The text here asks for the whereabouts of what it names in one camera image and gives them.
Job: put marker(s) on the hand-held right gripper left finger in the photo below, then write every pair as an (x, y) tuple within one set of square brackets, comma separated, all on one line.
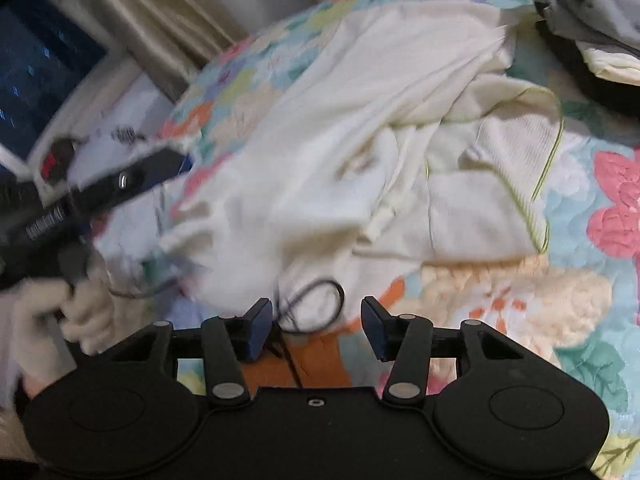
[(259, 332)]

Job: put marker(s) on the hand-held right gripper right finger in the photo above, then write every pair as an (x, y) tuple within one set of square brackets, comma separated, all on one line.
[(374, 332)]

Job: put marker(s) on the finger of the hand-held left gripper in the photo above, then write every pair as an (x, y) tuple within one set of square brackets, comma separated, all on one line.
[(172, 162)]

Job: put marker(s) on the white garment with green trim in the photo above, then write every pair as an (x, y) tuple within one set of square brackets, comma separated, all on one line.
[(325, 160)]

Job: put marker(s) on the person's left hand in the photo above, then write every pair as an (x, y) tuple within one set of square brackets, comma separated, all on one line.
[(47, 325)]

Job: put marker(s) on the white printed paper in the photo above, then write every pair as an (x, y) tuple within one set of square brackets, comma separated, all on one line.
[(117, 137)]

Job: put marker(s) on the black device with red light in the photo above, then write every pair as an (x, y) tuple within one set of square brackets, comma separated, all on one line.
[(55, 160)]

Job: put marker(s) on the dark window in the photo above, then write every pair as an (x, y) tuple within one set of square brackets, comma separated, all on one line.
[(40, 80)]

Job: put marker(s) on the beige curtain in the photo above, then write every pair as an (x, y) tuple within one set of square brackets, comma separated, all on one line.
[(150, 15)]

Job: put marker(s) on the floral quilt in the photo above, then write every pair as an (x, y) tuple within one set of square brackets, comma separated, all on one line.
[(575, 310)]

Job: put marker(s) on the dark cloth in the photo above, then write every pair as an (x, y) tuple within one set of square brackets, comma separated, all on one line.
[(590, 85)]

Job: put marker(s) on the pale yellow cloth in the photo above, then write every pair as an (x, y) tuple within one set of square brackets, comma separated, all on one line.
[(612, 62)]

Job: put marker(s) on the grey garment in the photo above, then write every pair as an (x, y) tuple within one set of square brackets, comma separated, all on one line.
[(585, 0)]

